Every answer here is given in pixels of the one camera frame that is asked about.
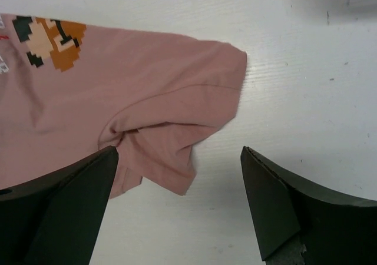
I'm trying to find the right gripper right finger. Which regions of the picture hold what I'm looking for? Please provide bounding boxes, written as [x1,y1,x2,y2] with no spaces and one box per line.
[240,147,376,265]

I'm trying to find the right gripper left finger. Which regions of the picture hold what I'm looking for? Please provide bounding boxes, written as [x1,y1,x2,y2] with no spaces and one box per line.
[1,146,118,265]

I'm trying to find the pink printed t shirt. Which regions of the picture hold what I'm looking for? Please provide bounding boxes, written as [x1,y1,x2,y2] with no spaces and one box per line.
[1,14,247,197]

